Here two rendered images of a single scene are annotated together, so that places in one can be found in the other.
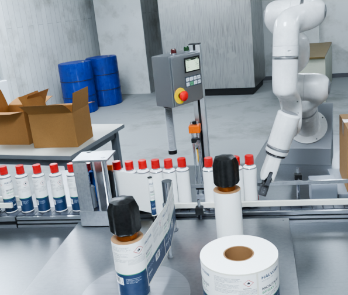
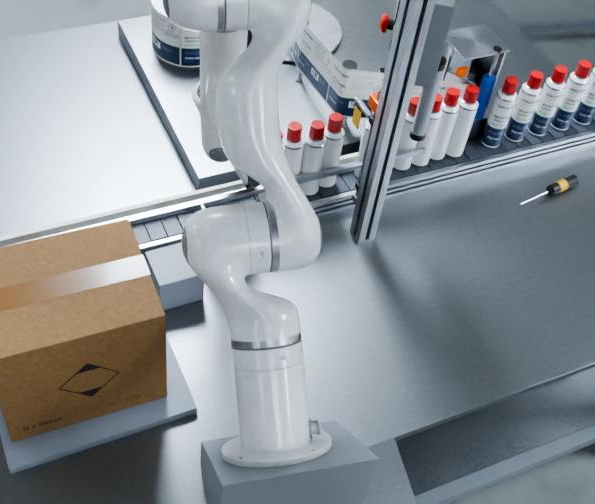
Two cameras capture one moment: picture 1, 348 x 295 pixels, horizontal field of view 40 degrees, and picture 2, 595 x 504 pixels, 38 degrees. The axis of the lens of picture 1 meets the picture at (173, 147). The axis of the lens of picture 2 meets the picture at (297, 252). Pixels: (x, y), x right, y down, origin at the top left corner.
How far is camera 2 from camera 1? 3.13 m
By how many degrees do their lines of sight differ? 105
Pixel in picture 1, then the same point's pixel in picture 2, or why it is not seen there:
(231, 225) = not seen: hidden behind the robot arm
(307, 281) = (143, 110)
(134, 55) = not seen: outside the picture
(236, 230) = not seen: hidden behind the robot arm
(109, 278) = (328, 36)
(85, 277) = (360, 40)
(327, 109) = (234, 475)
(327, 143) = (213, 443)
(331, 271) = (121, 129)
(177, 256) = (292, 83)
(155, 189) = (374, 87)
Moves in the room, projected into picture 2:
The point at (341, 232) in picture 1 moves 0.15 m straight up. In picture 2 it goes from (123, 203) to (120, 156)
